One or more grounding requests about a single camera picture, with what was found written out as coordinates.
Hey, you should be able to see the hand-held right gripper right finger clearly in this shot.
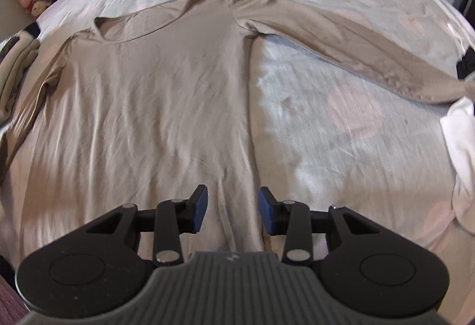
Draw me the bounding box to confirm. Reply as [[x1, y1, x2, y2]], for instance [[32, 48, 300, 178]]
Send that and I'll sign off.
[[257, 186, 376, 267]]

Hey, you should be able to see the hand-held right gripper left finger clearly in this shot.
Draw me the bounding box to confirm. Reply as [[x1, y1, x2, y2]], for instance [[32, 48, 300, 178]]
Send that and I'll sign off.
[[86, 184, 209, 267]]

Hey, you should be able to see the beige long-sleeve shirt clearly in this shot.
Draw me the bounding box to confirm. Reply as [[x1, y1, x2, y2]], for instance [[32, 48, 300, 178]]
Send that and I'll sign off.
[[0, 0, 475, 259]]

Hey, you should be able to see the pink polka dot bed sheet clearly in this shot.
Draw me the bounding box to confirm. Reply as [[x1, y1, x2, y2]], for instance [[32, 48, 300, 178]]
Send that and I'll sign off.
[[0, 0, 475, 275]]

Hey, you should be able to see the white cloth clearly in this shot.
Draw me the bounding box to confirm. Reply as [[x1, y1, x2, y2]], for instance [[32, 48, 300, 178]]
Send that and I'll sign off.
[[440, 96, 475, 234]]

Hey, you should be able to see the khaki folded garment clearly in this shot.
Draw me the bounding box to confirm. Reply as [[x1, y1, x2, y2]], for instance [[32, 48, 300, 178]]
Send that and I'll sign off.
[[0, 50, 38, 115]]

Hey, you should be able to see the black folded garment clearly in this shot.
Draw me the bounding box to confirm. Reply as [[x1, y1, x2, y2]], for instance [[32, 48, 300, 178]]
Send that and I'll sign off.
[[23, 22, 42, 40]]

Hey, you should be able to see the dark cloth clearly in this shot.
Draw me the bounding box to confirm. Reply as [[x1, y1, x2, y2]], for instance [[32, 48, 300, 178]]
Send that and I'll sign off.
[[456, 46, 475, 81]]

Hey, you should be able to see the floral folded garment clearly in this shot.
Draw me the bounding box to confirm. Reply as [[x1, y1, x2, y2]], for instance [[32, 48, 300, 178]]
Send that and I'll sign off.
[[0, 33, 23, 59]]

